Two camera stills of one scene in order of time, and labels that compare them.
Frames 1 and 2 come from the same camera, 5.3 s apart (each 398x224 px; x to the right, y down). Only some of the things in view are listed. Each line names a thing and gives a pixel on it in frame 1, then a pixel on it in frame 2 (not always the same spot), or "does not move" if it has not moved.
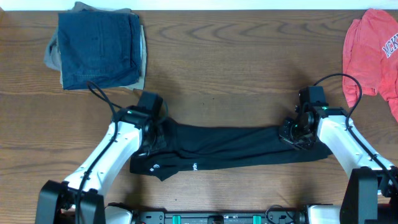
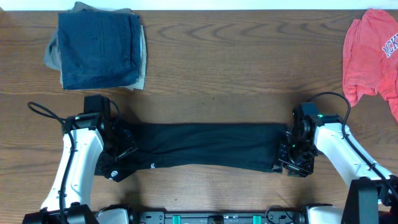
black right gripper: x=290 y=135 to x=292 y=157
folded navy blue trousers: x=102 y=47 does not move
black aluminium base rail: x=219 y=218 does not move
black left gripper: x=152 y=143 to x=125 y=144
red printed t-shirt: x=370 y=53 does not move
